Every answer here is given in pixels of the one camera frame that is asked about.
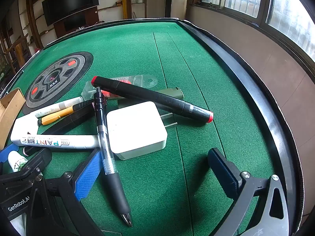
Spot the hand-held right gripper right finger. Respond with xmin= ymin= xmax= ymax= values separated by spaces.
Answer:
xmin=207 ymin=147 xmax=290 ymax=236

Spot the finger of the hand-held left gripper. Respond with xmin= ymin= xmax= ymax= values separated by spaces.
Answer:
xmin=0 ymin=143 xmax=20 ymax=164
xmin=21 ymin=149 xmax=53 ymax=177

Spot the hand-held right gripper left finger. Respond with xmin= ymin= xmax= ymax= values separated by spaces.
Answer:
xmin=45 ymin=149 xmax=104 ymax=236

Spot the white bottle with green label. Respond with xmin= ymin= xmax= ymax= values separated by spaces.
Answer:
xmin=7 ymin=151 xmax=28 ymax=173

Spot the thick white paint marker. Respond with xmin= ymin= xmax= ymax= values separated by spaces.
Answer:
xmin=10 ymin=133 xmax=99 ymax=151

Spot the small white charger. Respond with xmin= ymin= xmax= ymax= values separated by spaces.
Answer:
xmin=10 ymin=112 xmax=41 ymax=142

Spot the cardboard box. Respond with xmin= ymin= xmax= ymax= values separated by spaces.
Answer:
xmin=0 ymin=88 xmax=27 ymax=149

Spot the black gel pen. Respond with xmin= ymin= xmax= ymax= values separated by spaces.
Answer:
xmin=94 ymin=86 xmax=134 ymax=228

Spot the yellow pen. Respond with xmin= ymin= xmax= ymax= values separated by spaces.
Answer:
xmin=41 ymin=100 xmax=93 ymax=126

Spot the black marker with pink end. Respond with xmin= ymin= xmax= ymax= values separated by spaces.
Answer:
xmin=23 ymin=104 xmax=96 ymax=157

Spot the slim white marker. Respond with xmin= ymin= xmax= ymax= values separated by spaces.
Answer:
xmin=34 ymin=96 xmax=83 ymax=118

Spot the large white charger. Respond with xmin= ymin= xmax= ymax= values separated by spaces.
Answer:
xmin=107 ymin=101 xmax=178 ymax=161

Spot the olive green lighter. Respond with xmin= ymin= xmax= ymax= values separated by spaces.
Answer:
xmin=106 ymin=87 xmax=184 ymax=101

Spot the black marker with red ends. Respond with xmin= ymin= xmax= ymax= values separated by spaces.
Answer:
xmin=91 ymin=76 xmax=214 ymax=124

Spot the clear package with red label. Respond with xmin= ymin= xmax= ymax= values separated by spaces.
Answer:
xmin=81 ymin=74 xmax=158 ymax=99

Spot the round table control panel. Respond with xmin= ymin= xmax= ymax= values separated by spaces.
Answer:
xmin=25 ymin=51 xmax=94 ymax=109

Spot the wooden chair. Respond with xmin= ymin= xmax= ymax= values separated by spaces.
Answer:
xmin=4 ymin=33 xmax=33 ymax=73

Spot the black television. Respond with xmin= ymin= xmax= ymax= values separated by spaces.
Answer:
xmin=41 ymin=0 xmax=100 ymax=27

